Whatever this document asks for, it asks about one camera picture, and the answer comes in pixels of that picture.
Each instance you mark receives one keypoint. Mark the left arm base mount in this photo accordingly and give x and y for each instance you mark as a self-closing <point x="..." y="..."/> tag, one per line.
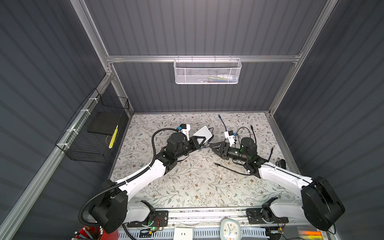
<point x="155" y="219"/>

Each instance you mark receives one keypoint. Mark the small black power adapter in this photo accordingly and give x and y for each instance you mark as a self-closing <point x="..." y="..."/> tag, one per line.
<point x="281" y="164"/>

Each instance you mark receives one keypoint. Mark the yellow striped item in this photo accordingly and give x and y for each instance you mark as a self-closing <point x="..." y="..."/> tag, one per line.
<point x="113" y="138"/>

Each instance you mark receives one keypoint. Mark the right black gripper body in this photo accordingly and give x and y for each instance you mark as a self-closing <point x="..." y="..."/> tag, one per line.
<point x="234" y="154"/>

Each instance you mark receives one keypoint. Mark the black box in basket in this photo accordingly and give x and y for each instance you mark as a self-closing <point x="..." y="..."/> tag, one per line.
<point x="104" y="123"/>

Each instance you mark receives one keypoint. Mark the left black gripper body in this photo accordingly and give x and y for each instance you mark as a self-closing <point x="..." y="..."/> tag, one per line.
<point x="188" y="147"/>

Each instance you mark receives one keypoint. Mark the white desk clock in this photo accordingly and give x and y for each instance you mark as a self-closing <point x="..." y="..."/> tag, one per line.
<point x="230" y="230"/>

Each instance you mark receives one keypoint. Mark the white power socket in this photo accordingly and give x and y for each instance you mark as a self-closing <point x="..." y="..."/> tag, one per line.
<point x="183" y="234"/>

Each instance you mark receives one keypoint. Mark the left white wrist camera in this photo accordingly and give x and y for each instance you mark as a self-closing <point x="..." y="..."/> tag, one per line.
<point x="185" y="128"/>

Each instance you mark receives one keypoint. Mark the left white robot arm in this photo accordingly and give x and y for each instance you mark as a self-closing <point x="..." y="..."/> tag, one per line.
<point x="110" y="208"/>

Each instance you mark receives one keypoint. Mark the white network switch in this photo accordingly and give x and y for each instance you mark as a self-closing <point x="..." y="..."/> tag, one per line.
<point x="204" y="131"/>

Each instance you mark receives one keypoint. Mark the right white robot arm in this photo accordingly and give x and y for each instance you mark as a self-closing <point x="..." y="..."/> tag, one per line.
<point x="315" y="201"/>

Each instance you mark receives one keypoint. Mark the red pen cup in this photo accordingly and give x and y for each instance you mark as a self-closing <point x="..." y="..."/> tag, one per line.
<point x="95" y="233"/>

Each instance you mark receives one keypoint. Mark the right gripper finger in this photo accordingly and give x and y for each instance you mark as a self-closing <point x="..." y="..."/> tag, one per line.
<point x="219" y="145"/>
<point x="221" y="151"/>

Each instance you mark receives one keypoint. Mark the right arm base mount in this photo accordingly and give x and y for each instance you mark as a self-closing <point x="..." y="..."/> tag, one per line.
<point x="264" y="216"/>

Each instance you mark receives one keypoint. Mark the black wire basket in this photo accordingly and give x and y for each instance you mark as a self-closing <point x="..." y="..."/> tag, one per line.
<point x="79" y="145"/>

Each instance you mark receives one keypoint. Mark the white wire mesh basket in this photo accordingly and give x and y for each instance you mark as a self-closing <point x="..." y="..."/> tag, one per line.
<point x="207" y="71"/>

